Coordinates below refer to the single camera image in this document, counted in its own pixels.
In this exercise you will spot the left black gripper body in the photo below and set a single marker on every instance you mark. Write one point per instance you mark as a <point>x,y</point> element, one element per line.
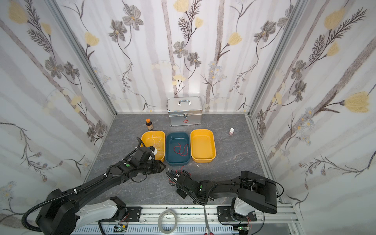
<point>154,167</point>

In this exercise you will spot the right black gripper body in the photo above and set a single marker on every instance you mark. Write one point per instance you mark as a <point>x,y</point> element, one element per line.
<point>178,181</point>

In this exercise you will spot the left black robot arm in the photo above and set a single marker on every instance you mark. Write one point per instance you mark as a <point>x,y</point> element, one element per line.
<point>59,213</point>

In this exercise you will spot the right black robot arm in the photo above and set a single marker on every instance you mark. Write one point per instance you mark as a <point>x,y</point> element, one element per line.
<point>249,192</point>

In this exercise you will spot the teal plastic bin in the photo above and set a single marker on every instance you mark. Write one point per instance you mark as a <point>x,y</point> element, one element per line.
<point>177,149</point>

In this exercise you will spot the left yellow plastic bin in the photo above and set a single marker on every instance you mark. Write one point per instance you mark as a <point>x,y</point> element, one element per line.
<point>156,139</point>

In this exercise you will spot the yellow plastic bin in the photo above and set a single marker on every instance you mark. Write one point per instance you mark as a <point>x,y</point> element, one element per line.
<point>202,146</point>
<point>156,139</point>

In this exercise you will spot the brown bottle orange cap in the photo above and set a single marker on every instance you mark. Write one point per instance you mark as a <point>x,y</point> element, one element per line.
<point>149,124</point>

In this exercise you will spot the right yellow plastic bin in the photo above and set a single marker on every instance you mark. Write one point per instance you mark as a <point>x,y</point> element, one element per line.
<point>202,146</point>

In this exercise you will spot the grey tape roll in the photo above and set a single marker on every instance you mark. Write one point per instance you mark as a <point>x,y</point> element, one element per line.
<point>167,222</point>

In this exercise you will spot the silver metal case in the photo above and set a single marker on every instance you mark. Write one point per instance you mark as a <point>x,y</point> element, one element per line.
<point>185,111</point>

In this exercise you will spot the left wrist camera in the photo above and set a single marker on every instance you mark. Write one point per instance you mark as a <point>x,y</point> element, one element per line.
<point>154,150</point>

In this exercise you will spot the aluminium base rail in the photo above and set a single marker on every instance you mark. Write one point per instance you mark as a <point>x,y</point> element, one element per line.
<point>195,220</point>

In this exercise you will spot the red handled scissors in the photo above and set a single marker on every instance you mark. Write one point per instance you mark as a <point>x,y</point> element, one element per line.
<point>208,231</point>

